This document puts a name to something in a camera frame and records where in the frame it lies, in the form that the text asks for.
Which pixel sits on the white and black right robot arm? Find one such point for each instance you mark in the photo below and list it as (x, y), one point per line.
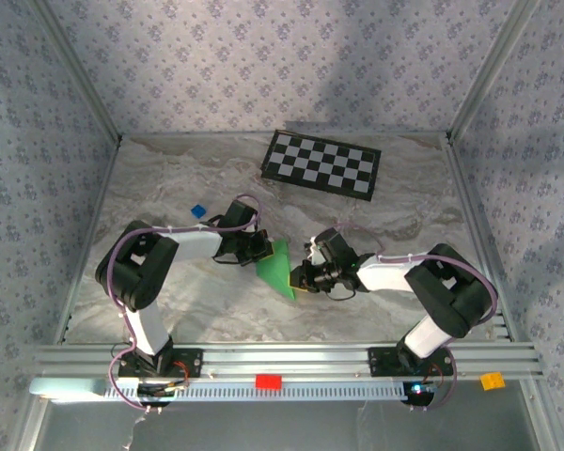
(451, 291)

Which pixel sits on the small blue block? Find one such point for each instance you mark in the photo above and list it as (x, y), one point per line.
(198, 211)

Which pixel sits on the aluminium frame post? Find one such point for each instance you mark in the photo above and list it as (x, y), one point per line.
(80, 70)
(490, 70)

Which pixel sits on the green paper sheet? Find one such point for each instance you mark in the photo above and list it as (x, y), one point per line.
(275, 275)

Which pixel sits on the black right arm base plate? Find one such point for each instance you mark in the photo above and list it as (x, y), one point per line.
(380, 362)

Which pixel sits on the red toy brick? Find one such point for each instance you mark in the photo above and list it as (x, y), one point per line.
(268, 381)

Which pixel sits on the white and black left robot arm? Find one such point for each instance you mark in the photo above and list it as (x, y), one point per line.
(197, 242)

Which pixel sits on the orange toy brick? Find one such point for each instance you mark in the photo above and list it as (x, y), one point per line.
(492, 381)

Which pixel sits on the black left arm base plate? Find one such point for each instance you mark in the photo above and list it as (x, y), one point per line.
(192, 362)

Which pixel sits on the circuit board with LEDs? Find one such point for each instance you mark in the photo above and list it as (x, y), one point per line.
(420, 389)

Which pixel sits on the aluminium frame bar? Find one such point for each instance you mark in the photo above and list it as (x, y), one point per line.
(192, 135)
(99, 211)
(467, 197)

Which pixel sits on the aluminium mounting rail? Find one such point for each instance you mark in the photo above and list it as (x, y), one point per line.
(286, 359)

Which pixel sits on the black white checkerboard board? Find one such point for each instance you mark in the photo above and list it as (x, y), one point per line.
(319, 164)

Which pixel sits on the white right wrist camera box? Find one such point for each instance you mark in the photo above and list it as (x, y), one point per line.
(313, 251)

